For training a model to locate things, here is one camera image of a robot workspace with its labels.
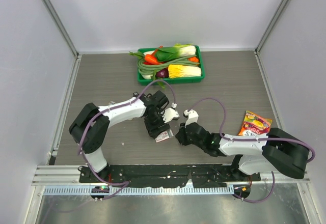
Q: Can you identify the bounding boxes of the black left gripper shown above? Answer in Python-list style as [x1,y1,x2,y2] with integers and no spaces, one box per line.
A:
[145,109,170,139]

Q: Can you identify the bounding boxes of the red white staple box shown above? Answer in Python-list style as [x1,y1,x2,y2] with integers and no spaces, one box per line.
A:
[155,129,174,143]

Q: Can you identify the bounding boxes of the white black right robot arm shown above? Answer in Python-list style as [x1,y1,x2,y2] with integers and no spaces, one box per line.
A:
[176,123,310,181]

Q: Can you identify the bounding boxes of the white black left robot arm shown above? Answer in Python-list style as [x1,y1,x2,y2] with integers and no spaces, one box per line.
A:
[69,91,170,183]

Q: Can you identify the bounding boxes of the purple red onion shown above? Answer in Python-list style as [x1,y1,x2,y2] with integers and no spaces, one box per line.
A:
[155,69,169,78]

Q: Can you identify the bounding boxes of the green long beans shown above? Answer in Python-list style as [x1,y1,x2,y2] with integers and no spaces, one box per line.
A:
[137,57,200,79]

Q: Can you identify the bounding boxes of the yellow white napa cabbage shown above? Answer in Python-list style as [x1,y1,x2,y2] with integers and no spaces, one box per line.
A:
[168,65,202,79]

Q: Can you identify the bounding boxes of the colourful candy packet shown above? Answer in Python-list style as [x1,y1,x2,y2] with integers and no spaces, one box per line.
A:
[238,110,273,136]

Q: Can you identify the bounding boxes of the green plastic tray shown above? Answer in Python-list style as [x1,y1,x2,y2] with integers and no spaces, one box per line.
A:
[129,43,205,85]

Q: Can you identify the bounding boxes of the small orange carrot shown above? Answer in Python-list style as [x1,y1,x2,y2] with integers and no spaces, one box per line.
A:
[188,57,199,63]

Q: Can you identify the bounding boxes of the white green bok choy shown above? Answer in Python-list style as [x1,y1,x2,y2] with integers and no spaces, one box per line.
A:
[154,44,196,62]

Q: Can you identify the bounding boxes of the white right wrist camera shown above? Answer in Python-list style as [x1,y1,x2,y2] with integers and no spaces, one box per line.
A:
[183,109,199,127]

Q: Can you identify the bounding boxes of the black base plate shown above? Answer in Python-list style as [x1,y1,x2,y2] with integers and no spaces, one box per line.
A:
[78,164,261,188]

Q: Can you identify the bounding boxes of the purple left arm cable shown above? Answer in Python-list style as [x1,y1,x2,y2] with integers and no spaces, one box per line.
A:
[77,79,178,201]

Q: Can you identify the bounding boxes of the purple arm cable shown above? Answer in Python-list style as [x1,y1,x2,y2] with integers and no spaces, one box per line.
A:
[185,97,316,203]
[77,79,178,201]

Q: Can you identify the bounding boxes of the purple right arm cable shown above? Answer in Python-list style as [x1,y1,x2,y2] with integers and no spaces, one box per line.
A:
[185,97,316,203]

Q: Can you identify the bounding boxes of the slotted cable duct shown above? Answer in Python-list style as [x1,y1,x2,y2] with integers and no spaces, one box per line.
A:
[43,185,234,196]

